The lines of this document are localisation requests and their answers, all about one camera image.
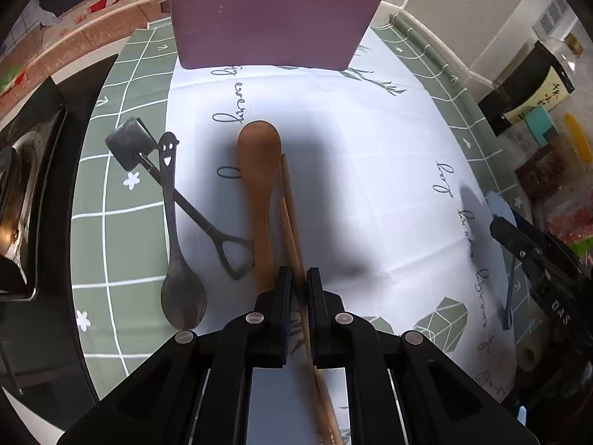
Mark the black smiley-handle spoon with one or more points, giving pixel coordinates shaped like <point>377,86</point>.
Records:
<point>183,295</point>

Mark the black gas stove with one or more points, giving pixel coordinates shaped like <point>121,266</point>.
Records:
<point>41,356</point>

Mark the teal-capped seasoning shaker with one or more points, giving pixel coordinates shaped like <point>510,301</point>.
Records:
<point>541,126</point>

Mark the black shovel-shaped spoon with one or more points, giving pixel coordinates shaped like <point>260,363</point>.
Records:
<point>131,144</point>

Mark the rolled brown paper tube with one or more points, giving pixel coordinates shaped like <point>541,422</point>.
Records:
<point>531,347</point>

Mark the brown wooden spoon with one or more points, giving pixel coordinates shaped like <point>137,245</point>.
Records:
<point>259,158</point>

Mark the chili flakes jar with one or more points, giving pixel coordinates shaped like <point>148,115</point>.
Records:
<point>548,169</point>

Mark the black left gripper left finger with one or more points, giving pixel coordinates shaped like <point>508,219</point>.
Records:
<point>271,336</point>

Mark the green white printed table mat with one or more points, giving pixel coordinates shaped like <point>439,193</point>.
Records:
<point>390,163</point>

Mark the blue plastic spoon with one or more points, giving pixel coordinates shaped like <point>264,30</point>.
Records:
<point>500,208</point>

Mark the purple plastic utensil caddy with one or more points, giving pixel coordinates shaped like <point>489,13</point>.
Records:
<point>306,33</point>

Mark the dried chili bag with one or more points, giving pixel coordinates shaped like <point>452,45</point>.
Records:
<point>571,222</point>

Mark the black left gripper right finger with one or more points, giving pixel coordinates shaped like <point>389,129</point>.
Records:
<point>327,337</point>

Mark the dark soy sauce bottle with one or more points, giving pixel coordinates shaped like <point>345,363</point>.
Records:
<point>540,79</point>

